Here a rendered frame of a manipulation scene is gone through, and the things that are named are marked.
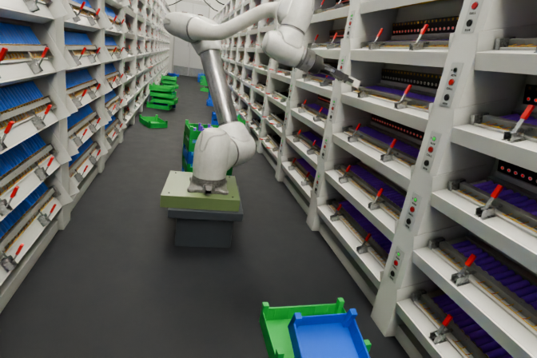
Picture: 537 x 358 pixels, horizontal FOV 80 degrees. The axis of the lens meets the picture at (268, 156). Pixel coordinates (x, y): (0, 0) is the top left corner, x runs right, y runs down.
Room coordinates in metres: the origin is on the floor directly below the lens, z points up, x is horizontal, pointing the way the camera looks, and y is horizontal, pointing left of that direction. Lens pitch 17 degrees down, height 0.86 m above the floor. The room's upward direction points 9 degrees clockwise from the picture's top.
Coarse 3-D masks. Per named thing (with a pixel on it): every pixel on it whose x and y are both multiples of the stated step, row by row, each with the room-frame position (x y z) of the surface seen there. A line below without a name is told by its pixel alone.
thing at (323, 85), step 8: (328, 64) 2.17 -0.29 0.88; (336, 64) 2.06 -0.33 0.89; (296, 72) 2.25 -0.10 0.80; (304, 72) 2.26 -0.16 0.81; (296, 80) 2.22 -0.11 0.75; (304, 80) 2.09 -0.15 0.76; (312, 80) 2.08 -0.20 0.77; (320, 80) 2.01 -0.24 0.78; (328, 80) 1.90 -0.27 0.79; (304, 88) 2.08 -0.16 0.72; (312, 88) 1.94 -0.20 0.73; (320, 88) 1.82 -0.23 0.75; (328, 88) 1.76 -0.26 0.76; (328, 96) 1.72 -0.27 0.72
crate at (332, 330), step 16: (304, 320) 0.79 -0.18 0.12; (320, 320) 0.81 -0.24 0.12; (336, 320) 0.83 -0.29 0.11; (352, 320) 0.81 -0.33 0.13; (304, 336) 0.77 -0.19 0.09; (320, 336) 0.78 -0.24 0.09; (336, 336) 0.79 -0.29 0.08; (352, 336) 0.80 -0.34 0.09; (304, 352) 0.73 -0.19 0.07; (320, 352) 0.74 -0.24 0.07; (336, 352) 0.75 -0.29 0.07; (352, 352) 0.76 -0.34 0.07
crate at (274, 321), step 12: (336, 300) 0.97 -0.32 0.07; (264, 312) 0.88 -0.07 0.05; (276, 312) 0.91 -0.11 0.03; (288, 312) 0.92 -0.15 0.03; (300, 312) 0.93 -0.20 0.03; (312, 312) 0.94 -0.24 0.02; (324, 312) 0.96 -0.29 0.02; (336, 312) 0.96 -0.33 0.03; (264, 324) 0.84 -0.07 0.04; (276, 324) 0.88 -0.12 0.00; (264, 336) 0.82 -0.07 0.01; (276, 336) 0.84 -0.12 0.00; (288, 336) 0.84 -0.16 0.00; (276, 348) 0.72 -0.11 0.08; (288, 348) 0.80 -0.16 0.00
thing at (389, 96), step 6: (372, 90) 1.44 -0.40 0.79; (378, 90) 1.42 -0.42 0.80; (378, 96) 1.37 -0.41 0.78; (384, 96) 1.35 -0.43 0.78; (390, 96) 1.32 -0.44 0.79; (396, 96) 1.28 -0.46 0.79; (402, 96) 1.26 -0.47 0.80; (408, 102) 1.21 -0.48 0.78; (414, 102) 1.18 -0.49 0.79; (420, 102) 1.15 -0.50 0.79; (426, 102) 1.12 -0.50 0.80; (432, 102) 1.11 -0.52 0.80; (426, 108) 1.10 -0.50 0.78
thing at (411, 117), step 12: (360, 84) 1.60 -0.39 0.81; (372, 84) 1.62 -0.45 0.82; (396, 84) 1.47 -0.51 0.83; (348, 96) 1.50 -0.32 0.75; (360, 108) 1.40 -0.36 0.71; (372, 108) 1.31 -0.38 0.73; (384, 108) 1.23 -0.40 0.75; (408, 108) 1.16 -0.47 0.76; (420, 108) 1.15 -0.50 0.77; (396, 120) 1.15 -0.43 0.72; (408, 120) 1.09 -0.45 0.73; (420, 120) 1.03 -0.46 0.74
